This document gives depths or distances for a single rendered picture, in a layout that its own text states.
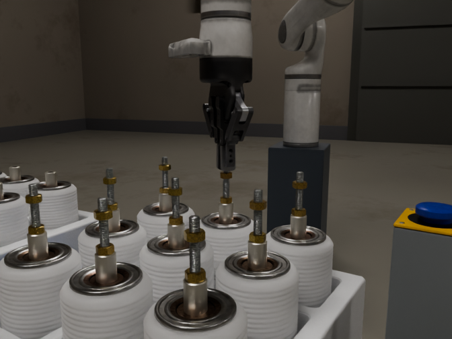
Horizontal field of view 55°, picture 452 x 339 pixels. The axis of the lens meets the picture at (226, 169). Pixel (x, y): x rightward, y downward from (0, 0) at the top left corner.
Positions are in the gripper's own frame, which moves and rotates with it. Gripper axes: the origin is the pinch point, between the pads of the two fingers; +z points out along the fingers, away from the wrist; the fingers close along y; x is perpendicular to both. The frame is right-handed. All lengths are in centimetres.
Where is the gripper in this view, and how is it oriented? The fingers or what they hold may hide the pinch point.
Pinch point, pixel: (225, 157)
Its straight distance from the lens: 63.8
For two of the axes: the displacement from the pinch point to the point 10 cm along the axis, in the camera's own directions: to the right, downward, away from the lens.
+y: -4.2, -1.8, 8.9
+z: 0.0, 9.8, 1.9
